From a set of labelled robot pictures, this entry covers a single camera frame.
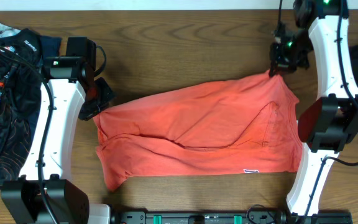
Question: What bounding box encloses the red printed t-shirt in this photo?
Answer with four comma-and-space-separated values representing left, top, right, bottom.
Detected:
94, 73, 303, 190

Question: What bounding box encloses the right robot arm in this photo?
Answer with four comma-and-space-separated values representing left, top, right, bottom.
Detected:
269, 0, 358, 223

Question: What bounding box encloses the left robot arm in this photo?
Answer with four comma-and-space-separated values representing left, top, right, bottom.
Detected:
1, 37, 115, 223

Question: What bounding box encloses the black orange patterned shirt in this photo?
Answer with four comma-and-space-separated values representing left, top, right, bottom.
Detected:
0, 29, 43, 188

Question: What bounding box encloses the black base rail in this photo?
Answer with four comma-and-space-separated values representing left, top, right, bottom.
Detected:
109, 208, 353, 224

